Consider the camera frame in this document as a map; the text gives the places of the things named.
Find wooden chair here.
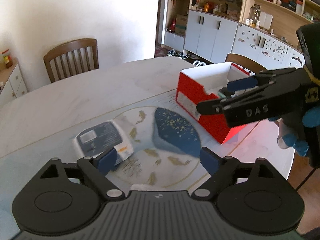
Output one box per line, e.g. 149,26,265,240
43,38,99,83
225,53,267,74

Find red lid jar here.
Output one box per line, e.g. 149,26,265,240
2,49,13,68

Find blue gloved right hand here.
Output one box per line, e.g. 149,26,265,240
269,106,319,158

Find wooden chair right side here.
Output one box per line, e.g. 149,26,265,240
225,53,267,74

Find white side cabinet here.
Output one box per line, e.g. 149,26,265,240
0,58,28,107

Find dark blue tissue pack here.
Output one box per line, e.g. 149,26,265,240
73,120,134,165

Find white wall cabinet unit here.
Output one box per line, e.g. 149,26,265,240
164,0,319,69

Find sneakers pair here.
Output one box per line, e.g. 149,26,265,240
167,49,188,59

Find red cardboard box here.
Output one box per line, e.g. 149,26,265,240
176,62,254,144

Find white slippers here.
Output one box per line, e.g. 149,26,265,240
193,60,206,67

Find wooden chair far side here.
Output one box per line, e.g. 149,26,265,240
43,38,99,83

